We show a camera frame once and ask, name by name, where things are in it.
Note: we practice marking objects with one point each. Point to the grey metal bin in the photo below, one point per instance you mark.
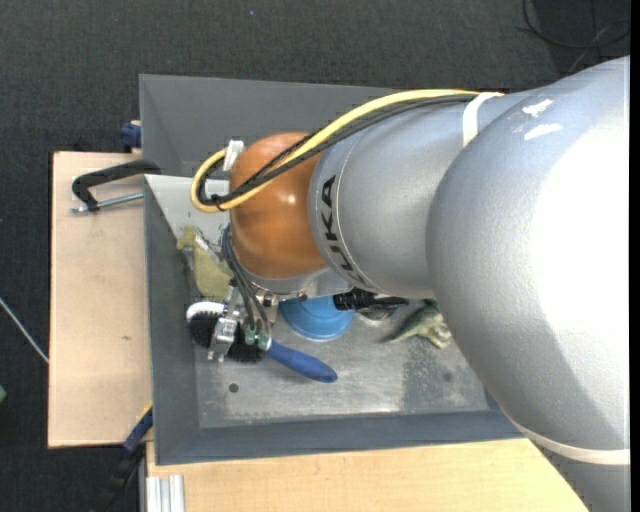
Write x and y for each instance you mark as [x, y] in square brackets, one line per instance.
[310, 400]

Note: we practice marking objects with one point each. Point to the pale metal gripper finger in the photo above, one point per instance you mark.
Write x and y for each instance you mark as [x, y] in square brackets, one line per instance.
[228, 337]
[214, 345]

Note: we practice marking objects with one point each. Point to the pale wood board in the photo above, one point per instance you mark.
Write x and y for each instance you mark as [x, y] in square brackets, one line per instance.
[95, 310]

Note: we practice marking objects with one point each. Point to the black cylinder on white bracket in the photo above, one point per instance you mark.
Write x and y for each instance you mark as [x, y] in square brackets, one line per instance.
[357, 300]

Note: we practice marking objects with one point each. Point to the green toy dinosaur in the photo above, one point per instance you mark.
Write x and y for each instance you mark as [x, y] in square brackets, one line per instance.
[422, 325]

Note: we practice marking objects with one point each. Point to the blue cup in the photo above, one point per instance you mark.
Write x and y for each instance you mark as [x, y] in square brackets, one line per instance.
[316, 320]

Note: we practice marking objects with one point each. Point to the yellow-green toy animal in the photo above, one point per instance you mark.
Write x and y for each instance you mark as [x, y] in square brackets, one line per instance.
[209, 272]

